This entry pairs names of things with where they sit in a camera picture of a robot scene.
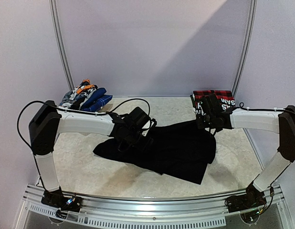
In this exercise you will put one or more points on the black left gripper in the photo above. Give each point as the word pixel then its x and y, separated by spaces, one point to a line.
pixel 142 147

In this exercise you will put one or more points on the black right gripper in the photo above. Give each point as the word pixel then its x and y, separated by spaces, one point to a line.
pixel 208 105

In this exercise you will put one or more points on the black t-shirt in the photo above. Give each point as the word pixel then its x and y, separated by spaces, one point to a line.
pixel 180 150

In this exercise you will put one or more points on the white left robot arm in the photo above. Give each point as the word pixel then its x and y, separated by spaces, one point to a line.
pixel 52 120

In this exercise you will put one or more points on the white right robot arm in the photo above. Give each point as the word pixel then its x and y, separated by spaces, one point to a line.
pixel 279 122

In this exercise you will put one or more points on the camouflage orange garment pile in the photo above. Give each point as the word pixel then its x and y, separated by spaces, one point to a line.
pixel 80 94

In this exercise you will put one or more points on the red black plaid shirt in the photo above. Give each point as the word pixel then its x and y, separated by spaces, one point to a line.
pixel 225 98

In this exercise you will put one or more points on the blue plaid garment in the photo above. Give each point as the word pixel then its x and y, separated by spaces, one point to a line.
pixel 98 99

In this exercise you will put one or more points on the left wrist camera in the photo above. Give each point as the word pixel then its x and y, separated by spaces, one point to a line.
pixel 150 124

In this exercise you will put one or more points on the aluminium front rail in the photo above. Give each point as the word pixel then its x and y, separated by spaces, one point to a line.
pixel 205 212

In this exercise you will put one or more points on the right aluminium frame post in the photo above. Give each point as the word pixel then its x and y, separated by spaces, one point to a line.
pixel 245 46

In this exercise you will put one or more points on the aluminium frame post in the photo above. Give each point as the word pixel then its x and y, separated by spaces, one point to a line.
pixel 60 44
pixel 245 46

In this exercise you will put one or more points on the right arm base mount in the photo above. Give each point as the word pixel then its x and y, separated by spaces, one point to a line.
pixel 247 201

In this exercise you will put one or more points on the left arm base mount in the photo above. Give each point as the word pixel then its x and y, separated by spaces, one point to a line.
pixel 56 199

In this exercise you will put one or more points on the left aluminium frame post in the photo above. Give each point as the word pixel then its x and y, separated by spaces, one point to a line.
pixel 60 44

